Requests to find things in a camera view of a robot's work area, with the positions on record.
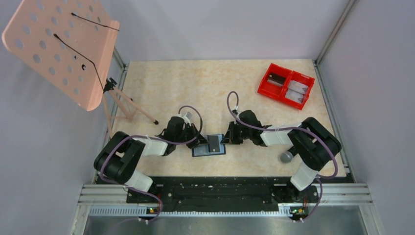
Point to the red double bin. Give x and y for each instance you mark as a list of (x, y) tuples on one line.
[(278, 93)]

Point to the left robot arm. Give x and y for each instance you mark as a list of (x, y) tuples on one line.
[(120, 156)]

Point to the pink music stand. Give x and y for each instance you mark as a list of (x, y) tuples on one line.
[(70, 44)]

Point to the black microphone grey head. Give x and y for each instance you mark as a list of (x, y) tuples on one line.
[(287, 156)]

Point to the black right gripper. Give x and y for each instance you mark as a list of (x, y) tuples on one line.
[(230, 138)]

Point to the black credit card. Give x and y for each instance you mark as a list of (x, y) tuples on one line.
[(276, 79), (213, 143)]

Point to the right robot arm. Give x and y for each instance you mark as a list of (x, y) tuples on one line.
[(309, 139)]

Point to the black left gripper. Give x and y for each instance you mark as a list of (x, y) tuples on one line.
[(200, 140)]

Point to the blue leather card holder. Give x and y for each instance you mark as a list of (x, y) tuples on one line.
[(202, 149)]

